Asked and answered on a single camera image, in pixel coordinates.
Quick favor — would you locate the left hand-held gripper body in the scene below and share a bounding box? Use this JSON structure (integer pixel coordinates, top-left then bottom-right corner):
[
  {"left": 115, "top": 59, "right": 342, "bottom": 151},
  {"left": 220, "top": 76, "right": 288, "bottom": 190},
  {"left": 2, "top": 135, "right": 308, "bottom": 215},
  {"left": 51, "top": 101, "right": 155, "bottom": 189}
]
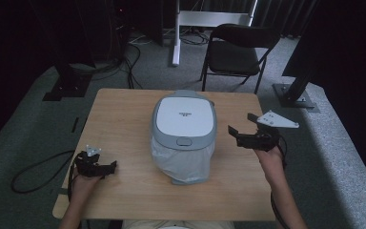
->
[{"left": 73, "top": 144, "right": 111, "bottom": 178}]

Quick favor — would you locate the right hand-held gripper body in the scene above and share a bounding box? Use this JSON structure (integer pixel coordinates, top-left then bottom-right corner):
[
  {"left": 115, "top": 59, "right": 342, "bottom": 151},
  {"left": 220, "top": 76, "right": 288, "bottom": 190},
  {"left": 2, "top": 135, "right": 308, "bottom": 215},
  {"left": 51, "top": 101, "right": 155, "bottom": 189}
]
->
[{"left": 236, "top": 109, "right": 300, "bottom": 153}]

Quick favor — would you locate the grey trash bin white lid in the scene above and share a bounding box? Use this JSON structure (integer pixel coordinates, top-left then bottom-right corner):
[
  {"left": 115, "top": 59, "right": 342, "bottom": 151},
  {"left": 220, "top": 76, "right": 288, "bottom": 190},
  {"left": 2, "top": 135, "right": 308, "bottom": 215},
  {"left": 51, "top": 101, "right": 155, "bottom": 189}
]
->
[{"left": 150, "top": 89, "right": 218, "bottom": 186}]

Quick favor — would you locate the person's left hand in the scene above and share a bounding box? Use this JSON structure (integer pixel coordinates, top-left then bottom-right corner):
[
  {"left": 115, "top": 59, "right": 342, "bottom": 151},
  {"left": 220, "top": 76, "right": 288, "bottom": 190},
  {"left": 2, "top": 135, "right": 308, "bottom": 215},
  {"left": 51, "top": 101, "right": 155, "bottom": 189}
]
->
[{"left": 71, "top": 167, "right": 105, "bottom": 205}]

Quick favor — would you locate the person's right hand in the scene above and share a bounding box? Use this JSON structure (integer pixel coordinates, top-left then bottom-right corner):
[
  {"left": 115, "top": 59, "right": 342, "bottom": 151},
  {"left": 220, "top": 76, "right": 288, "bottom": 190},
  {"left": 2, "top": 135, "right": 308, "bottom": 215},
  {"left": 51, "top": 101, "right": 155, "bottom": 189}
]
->
[{"left": 254, "top": 145, "right": 286, "bottom": 184}]

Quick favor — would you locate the black metal stand base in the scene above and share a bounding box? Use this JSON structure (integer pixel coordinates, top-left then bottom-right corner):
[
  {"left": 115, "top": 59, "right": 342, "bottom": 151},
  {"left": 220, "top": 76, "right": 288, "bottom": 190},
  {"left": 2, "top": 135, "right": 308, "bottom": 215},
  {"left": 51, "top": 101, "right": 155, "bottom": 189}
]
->
[
  {"left": 41, "top": 61, "right": 93, "bottom": 102},
  {"left": 272, "top": 71, "right": 320, "bottom": 114}
]

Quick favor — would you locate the white plastic bin liner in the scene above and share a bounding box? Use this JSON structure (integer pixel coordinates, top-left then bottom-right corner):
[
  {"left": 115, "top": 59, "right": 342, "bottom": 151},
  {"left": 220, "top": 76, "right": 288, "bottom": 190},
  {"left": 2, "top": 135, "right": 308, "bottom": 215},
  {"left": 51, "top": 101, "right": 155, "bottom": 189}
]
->
[{"left": 150, "top": 135, "right": 216, "bottom": 184}]

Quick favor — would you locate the black folding chair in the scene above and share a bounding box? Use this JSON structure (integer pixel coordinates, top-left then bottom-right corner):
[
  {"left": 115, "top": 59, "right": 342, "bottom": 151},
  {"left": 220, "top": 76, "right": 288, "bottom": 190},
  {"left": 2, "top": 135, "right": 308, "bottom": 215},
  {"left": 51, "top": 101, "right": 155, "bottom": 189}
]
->
[{"left": 198, "top": 23, "right": 282, "bottom": 95}]

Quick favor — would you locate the dark curtain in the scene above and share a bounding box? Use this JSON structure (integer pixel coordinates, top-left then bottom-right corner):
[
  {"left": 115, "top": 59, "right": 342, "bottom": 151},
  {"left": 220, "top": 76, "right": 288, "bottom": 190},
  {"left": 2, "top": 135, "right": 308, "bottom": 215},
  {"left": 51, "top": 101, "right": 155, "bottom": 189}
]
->
[{"left": 281, "top": 0, "right": 366, "bottom": 199}]

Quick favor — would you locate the right hand-held gripper cable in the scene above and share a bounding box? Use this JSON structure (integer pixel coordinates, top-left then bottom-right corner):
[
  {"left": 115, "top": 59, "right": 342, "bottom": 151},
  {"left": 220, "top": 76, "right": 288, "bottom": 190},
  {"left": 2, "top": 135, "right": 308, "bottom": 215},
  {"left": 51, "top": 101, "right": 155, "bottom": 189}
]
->
[{"left": 269, "top": 135, "right": 290, "bottom": 229}]

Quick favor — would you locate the hand-held gripper cable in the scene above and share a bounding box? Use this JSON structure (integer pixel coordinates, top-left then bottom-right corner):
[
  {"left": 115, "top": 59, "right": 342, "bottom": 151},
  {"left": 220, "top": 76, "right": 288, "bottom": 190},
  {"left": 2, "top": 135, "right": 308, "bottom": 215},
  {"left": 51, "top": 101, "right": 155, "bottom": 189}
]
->
[
  {"left": 66, "top": 152, "right": 85, "bottom": 203},
  {"left": 269, "top": 135, "right": 290, "bottom": 229}
]

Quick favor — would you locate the left hand-held gripper cable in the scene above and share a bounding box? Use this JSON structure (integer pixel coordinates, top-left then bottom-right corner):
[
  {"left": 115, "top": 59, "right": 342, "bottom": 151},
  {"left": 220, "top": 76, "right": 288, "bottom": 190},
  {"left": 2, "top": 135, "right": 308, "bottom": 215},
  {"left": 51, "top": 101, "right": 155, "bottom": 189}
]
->
[{"left": 66, "top": 152, "right": 85, "bottom": 203}]

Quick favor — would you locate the black floor cable loop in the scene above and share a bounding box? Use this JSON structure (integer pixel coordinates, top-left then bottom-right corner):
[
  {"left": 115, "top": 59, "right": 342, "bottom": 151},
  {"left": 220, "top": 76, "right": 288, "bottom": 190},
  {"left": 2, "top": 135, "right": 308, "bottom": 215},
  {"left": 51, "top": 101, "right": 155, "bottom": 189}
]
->
[{"left": 10, "top": 150, "right": 76, "bottom": 195}]

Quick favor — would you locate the bundle of black floor cables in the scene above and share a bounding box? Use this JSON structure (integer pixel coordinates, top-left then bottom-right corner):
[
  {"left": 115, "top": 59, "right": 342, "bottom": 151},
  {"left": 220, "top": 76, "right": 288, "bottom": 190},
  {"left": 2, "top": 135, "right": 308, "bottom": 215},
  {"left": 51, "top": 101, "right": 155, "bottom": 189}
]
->
[{"left": 91, "top": 39, "right": 145, "bottom": 91}]

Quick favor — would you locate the white metal desk frame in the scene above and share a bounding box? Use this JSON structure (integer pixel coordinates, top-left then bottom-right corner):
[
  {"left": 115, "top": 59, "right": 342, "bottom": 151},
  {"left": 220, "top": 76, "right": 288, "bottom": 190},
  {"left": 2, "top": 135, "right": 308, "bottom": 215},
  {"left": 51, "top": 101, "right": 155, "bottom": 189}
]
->
[{"left": 171, "top": 0, "right": 259, "bottom": 68}]

